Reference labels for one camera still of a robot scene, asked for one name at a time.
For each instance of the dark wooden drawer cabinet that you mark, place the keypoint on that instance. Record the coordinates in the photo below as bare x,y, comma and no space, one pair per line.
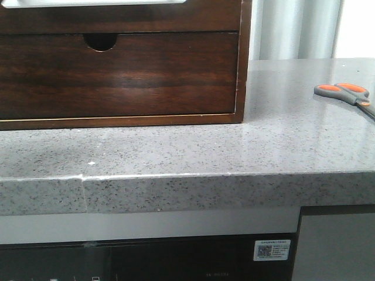
102,42

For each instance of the orange grey scissors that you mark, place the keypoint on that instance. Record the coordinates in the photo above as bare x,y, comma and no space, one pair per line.
352,94

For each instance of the wooden drawer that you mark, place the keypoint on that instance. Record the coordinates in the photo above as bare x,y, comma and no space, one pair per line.
186,17
59,76

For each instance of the white QR code sticker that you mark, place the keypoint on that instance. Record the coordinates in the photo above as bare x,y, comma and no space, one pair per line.
271,250

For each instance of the white curtain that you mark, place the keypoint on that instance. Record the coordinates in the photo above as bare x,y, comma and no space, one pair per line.
283,30

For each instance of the black built-in appliance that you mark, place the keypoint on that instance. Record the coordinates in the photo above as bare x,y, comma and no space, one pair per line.
221,257

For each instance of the grey cabinet door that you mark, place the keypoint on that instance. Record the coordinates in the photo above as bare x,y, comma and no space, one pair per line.
335,243

